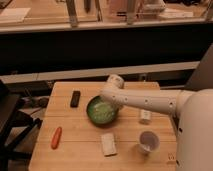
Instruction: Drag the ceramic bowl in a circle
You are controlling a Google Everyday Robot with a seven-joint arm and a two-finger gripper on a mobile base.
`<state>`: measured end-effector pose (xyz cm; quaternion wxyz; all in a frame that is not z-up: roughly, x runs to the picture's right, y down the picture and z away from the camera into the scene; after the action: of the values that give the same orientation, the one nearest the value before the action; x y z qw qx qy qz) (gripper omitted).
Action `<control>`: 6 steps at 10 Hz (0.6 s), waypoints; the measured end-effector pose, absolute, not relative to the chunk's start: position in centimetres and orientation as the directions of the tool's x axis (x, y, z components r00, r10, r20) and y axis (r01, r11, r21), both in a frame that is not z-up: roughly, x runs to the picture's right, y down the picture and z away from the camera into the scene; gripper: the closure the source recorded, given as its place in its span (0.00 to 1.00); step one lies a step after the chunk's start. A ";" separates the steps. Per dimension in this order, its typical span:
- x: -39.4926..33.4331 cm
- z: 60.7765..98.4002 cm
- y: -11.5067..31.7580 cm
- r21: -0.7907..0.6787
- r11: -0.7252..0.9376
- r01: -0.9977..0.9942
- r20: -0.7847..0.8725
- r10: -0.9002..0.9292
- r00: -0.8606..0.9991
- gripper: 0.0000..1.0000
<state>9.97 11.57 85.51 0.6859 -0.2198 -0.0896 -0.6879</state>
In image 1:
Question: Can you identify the green ceramic bowl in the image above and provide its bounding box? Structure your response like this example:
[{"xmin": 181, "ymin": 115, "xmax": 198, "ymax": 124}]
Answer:
[{"xmin": 86, "ymin": 96, "xmax": 118, "ymax": 126}]

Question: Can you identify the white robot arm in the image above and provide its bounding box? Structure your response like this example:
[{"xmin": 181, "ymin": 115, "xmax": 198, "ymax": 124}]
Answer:
[{"xmin": 100, "ymin": 75, "xmax": 213, "ymax": 171}]

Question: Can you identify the black rectangular block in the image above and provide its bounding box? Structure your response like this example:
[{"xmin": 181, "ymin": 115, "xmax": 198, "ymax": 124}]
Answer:
[{"xmin": 70, "ymin": 91, "xmax": 81, "ymax": 107}]

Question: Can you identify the wooden table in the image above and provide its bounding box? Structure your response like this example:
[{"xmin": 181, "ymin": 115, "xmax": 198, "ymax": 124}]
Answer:
[{"xmin": 29, "ymin": 82, "xmax": 176, "ymax": 171}]

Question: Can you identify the orange carrot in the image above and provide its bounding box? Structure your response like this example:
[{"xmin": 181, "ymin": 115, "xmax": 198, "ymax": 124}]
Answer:
[{"xmin": 51, "ymin": 127, "xmax": 62, "ymax": 149}]

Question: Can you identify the black chair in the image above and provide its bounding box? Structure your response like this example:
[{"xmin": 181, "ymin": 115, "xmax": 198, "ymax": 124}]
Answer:
[{"xmin": 0, "ymin": 80, "xmax": 42, "ymax": 171}]

